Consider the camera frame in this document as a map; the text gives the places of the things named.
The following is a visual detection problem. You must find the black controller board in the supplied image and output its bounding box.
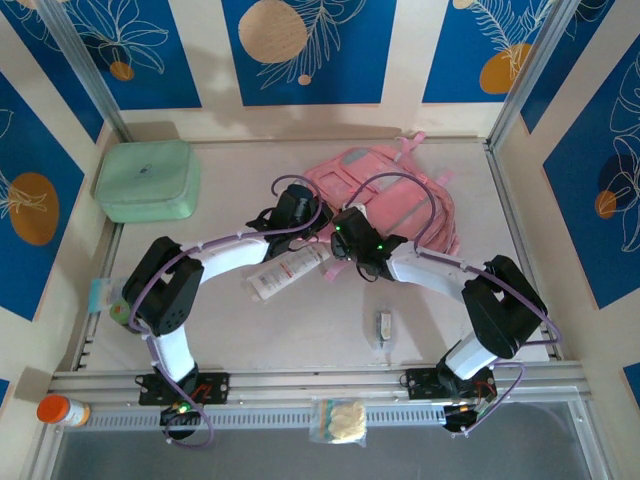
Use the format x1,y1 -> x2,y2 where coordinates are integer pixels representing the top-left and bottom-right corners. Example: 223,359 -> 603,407
159,402 -> 204,427
442,399 -> 496,434

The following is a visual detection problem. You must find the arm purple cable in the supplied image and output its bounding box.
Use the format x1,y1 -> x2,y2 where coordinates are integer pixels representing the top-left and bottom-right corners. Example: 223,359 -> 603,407
343,172 -> 565,440
127,174 -> 322,450

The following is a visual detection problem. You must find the light blue tissue packet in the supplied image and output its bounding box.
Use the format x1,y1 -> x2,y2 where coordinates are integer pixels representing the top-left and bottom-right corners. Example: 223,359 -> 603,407
88,276 -> 130,315

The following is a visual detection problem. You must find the pink backpack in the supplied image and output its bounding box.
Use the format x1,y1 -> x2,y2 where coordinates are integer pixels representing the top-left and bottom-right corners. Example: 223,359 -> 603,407
298,130 -> 462,282

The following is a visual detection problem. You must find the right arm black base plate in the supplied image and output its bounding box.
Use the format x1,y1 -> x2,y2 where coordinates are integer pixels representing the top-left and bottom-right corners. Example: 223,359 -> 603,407
398,368 -> 497,401

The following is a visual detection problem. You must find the small green lid bottle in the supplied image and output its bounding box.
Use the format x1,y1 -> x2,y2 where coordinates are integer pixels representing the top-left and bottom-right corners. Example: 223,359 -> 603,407
108,298 -> 135,326

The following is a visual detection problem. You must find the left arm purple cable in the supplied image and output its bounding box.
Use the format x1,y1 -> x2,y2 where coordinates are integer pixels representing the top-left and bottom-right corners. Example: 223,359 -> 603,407
127,174 -> 322,450

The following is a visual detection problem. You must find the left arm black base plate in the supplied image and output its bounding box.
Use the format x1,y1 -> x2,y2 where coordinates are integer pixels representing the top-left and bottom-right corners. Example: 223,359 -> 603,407
138,372 -> 231,406

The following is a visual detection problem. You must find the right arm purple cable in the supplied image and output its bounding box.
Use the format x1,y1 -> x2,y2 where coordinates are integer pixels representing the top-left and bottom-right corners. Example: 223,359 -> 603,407
343,172 -> 565,440

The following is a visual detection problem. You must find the clear bag with gloves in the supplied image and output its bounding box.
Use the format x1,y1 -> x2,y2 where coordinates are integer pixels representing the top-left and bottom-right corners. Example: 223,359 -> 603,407
308,397 -> 369,446

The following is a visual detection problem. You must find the mint green zip case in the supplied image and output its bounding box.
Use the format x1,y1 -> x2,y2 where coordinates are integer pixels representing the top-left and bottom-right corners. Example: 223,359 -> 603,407
90,139 -> 202,224

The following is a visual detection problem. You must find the orange lid bottle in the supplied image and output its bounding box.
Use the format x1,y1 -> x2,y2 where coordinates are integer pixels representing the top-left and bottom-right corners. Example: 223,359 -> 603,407
36,393 -> 92,429

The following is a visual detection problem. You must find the grey slotted cable duct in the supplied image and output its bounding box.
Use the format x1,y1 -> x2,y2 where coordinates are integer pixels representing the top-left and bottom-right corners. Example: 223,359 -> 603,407
79,403 -> 589,429

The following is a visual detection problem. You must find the aluminium table rail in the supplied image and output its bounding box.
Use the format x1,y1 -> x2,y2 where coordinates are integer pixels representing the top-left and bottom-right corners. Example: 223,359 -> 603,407
48,360 -> 586,401

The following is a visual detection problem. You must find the aluminium frame post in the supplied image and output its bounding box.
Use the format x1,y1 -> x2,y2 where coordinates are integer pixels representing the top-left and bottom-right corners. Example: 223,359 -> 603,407
487,0 -> 574,151
37,0 -> 132,144

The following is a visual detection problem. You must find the white plastic stationery packet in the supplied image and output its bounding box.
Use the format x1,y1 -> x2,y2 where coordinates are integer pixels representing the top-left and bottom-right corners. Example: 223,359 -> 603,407
243,243 -> 335,302

